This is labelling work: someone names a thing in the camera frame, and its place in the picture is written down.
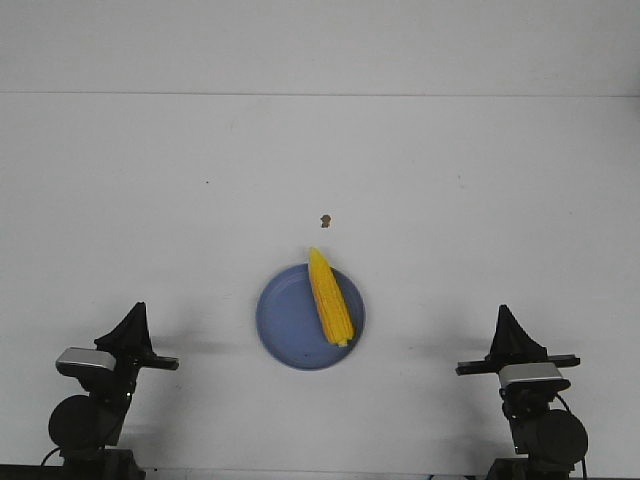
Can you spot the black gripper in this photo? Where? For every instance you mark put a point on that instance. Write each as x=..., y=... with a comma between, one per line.
x=512, y=343
x=130, y=344

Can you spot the blue round plate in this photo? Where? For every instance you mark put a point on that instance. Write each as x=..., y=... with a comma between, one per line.
x=288, y=325

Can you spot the yellow corn cob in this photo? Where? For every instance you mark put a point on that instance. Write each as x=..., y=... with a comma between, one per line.
x=330, y=303

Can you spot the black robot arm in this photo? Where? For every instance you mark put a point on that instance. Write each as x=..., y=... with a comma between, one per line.
x=548, y=439
x=86, y=427

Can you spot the small brown table mark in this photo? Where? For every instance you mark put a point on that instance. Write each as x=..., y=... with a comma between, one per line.
x=325, y=221

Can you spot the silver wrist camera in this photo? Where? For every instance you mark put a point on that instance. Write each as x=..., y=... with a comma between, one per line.
x=74, y=360
x=541, y=374

